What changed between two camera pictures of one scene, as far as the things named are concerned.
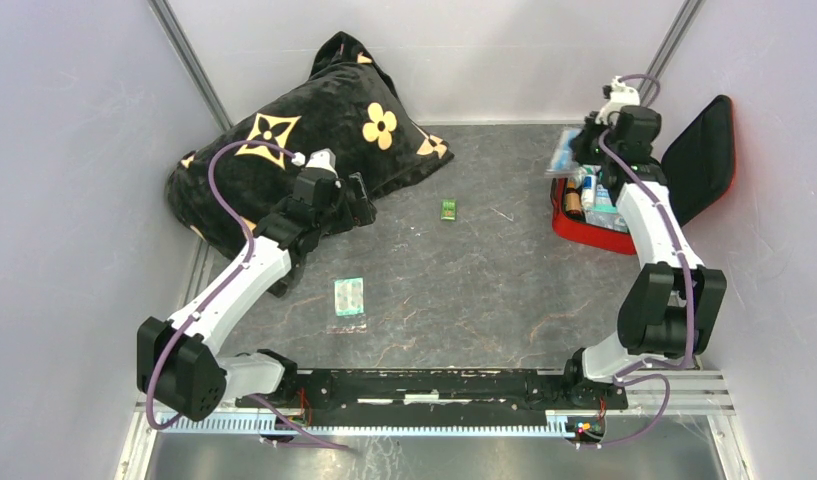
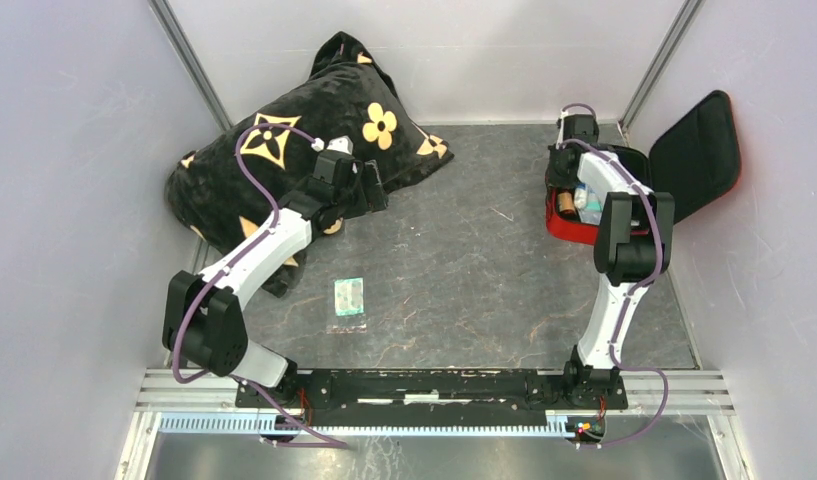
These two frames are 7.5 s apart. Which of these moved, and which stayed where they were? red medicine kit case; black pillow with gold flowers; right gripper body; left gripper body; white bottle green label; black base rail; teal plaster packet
Moved: left gripper body; right gripper body; white bottle green label
Stayed: red medicine kit case; teal plaster packet; black base rail; black pillow with gold flowers
